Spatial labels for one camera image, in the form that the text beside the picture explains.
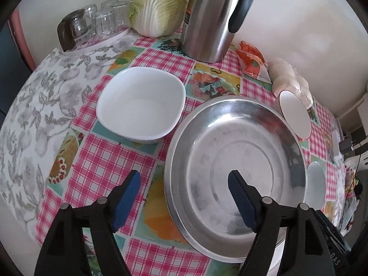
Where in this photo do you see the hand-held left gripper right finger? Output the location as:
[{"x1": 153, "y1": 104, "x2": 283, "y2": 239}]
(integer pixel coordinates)
[{"x1": 228, "y1": 170, "x2": 335, "y2": 276}]

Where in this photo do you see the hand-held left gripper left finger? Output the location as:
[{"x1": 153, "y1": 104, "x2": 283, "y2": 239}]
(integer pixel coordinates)
[{"x1": 34, "y1": 170, "x2": 142, "y2": 276}]

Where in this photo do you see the steel thermos jug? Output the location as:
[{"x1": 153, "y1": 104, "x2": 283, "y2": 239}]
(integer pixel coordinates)
[{"x1": 180, "y1": 0, "x2": 256, "y2": 63}]

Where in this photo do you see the white bowl with red rim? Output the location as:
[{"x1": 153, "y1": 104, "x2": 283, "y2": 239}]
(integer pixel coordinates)
[{"x1": 277, "y1": 90, "x2": 312, "y2": 139}]

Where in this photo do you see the small white bowl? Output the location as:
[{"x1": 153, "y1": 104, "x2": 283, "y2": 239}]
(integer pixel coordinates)
[{"x1": 305, "y1": 161, "x2": 327, "y2": 211}]

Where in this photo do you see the pink and blue chair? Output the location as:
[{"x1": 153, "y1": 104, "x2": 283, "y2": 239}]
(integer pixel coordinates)
[{"x1": 0, "y1": 9, "x2": 37, "y2": 115}]

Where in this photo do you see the white square bowl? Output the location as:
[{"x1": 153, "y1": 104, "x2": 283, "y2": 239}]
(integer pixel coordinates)
[{"x1": 96, "y1": 67, "x2": 186, "y2": 145}]

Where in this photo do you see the steel basin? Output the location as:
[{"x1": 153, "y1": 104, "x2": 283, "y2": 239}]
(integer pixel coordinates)
[{"x1": 164, "y1": 96, "x2": 307, "y2": 263}]

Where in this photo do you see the orange snack packet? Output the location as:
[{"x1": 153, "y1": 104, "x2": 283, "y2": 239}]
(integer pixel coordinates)
[
  {"x1": 243, "y1": 53, "x2": 272, "y2": 81},
  {"x1": 236, "y1": 41, "x2": 264, "y2": 61}
]

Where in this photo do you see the bag of steamed buns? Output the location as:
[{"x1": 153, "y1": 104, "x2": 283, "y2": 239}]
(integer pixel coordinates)
[{"x1": 269, "y1": 57, "x2": 314, "y2": 110}]

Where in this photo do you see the white round tray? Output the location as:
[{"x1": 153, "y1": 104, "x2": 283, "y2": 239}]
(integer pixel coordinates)
[{"x1": 62, "y1": 26, "x2": 133, "y2": 56}]

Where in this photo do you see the pink checked tablecloth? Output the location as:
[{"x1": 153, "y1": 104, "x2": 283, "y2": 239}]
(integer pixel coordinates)
[{"x1": 36, "y1": 29, "x2": 357, "y2": 276}]

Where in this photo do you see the grey floral tablecloth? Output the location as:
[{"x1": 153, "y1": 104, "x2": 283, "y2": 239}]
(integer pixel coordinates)
[{"x1": 0, "y1": 30, "x2": 138, "y2": 232}]

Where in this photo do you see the napa cabbage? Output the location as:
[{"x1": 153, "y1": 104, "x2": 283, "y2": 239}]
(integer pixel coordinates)
[{"x1": 128, "y1": 0, "x2": 191, "y2": 38}]

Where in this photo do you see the white power strip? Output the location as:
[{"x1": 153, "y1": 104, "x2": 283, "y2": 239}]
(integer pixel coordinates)
[{"x1": 331, "y1": 131, "x2": 342, "y2": 156}]

